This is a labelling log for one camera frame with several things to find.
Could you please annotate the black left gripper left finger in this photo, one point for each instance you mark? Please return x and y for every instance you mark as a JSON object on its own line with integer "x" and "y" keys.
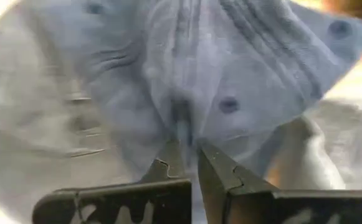
{"x": 171, "y": 168}

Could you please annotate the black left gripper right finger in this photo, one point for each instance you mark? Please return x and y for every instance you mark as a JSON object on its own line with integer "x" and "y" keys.
{"x": 215, "y": 174}

